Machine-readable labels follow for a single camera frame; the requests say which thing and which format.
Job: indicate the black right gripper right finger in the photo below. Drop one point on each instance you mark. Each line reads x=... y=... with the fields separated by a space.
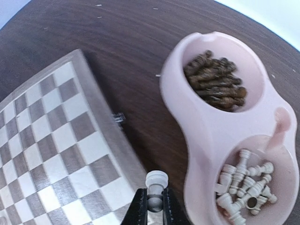
x=173 y=214

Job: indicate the dark chess pieces pile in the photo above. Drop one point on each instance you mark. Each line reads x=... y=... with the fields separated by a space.
x=214 y=81

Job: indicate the wooden chess board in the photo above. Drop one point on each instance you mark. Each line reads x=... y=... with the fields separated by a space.
x=57 y=165

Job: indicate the pink double bowl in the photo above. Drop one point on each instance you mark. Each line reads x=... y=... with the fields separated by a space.
x=266 y=125

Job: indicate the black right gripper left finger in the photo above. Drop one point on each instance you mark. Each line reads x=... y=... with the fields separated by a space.
x=137 y=213

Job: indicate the white chess pieces pile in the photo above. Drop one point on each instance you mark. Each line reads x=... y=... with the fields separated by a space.
x=240 y=187

